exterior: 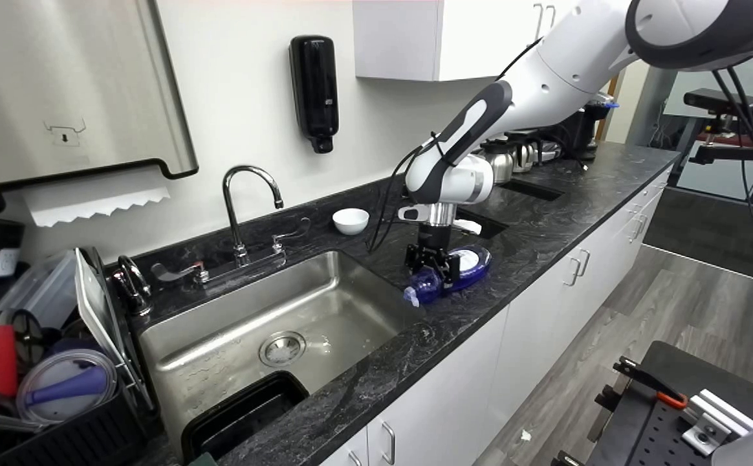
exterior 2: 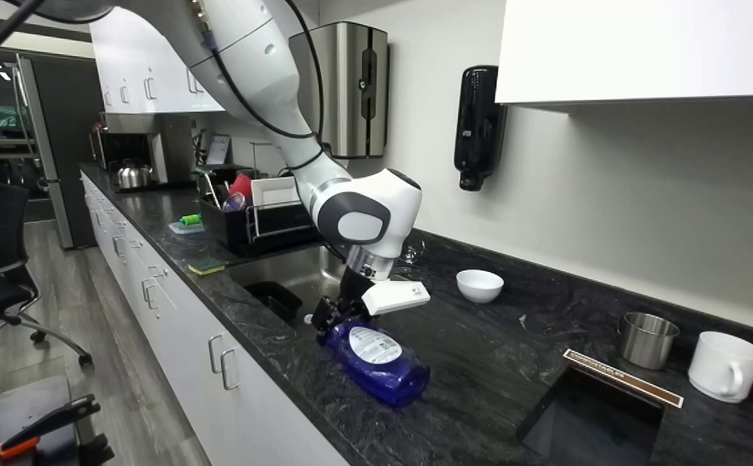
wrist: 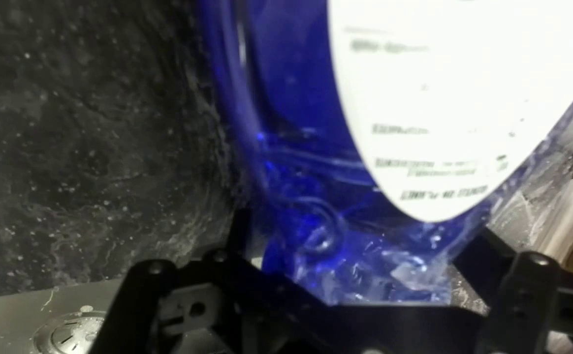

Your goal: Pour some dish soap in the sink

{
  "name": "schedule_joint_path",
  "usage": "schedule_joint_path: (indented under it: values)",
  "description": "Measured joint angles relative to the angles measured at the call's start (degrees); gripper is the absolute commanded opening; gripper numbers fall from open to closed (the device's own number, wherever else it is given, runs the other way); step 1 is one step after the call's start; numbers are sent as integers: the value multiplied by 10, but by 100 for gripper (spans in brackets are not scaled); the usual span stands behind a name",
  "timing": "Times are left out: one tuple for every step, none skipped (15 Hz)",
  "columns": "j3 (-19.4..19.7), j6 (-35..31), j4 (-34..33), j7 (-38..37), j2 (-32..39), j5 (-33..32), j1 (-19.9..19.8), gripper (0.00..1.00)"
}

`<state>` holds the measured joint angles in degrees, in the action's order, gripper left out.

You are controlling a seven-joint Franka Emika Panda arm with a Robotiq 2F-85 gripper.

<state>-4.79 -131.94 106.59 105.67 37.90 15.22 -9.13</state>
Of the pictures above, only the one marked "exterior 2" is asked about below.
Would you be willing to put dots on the red cup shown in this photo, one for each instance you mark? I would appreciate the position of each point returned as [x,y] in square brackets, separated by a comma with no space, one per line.
[242,184]

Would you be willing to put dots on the stainless paper towel dispenser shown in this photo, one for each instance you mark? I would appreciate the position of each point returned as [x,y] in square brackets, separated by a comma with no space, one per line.
[352,85]

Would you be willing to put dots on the grey metal door frame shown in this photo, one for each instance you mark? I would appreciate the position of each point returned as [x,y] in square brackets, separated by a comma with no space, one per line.
[43,146]

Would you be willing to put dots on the yellow green sponge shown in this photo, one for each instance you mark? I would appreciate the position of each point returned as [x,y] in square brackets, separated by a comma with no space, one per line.
[205,268]

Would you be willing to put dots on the black wall soap dispenser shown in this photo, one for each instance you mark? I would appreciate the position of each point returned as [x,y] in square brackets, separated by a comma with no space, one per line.
[477,119]

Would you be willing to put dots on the stainless steel sink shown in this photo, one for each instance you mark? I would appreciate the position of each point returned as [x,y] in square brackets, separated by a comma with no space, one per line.
[289,268]

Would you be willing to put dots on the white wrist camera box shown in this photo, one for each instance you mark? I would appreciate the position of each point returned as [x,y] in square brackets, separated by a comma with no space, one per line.
[396,299]

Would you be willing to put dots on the steel pot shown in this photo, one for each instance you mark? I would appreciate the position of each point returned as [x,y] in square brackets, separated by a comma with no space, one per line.
[131,176]

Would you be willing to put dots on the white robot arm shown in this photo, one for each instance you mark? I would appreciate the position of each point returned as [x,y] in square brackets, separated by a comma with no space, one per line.
[255,61]

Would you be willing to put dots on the white plastic board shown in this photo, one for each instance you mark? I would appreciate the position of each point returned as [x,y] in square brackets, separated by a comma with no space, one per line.
[273,190]

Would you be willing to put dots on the blue dish soap bottle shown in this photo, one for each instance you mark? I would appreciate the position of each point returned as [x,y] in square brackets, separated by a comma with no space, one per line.
[380,365]

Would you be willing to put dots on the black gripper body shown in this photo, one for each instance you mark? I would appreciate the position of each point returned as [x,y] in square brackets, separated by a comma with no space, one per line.
[352,294]

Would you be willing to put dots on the black office chair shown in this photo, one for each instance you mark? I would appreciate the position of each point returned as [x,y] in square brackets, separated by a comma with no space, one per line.
[2,285]

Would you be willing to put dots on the steel countertop appliance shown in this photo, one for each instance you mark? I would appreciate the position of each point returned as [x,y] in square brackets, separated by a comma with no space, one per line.
[131,146]

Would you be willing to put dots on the black dish rack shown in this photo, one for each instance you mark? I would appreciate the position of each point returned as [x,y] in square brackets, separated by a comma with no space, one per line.
[262,228]

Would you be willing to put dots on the white mug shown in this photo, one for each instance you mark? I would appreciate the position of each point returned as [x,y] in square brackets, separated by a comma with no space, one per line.
[721,365]

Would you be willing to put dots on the small black framed screen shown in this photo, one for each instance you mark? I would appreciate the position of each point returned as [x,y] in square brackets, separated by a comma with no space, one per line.
[218,150]

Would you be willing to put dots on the small white bowl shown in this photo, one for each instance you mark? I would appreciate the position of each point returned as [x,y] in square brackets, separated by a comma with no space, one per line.
[480,285]

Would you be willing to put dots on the white base cabinets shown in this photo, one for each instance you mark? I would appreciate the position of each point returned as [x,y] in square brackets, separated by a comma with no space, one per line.
[220,396]

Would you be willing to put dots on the green and blue scrubber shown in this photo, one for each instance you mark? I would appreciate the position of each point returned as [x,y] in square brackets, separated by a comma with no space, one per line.
[188,223]

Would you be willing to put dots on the stainless steel cup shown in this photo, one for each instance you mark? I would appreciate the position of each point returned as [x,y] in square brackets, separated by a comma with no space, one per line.
[651,340]

